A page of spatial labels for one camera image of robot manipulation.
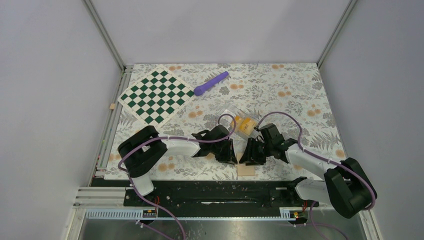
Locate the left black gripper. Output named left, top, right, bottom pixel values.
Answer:
left=211, top=138, right=238, bottom=165

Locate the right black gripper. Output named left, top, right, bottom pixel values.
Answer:
left=239, top=137, right=273, bottom=166

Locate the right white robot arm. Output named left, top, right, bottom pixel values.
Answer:
left=239, top=123, right=378, bottom=219

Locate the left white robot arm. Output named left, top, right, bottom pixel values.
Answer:
left=117, top=124, right=238, bottom=206

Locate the floral tablecloth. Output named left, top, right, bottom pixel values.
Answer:
left=103, top=63, right=347, bottom=181

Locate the green white chessboard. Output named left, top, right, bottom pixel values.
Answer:
left=118, top=65, right=194, bottom=129

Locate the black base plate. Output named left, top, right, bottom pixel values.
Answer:
left=123, top=180, right=312, bottom=214

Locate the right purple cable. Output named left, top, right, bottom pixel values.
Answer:
left=256, top=111, right=378, bottom=240

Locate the purple cable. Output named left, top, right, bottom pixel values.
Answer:
left=256, top=111, right=378, bottom=240
left=118, top=113, right=237, bottom=240

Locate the purple cylindrical handle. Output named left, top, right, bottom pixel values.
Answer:
left=193, top=71, right=229, bottom=96

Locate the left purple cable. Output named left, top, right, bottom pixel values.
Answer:
left=118, top=113, right=237, bottom=240

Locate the white slotted cable duct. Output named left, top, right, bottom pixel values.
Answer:
left=85, top=207, right=308, bottom=221

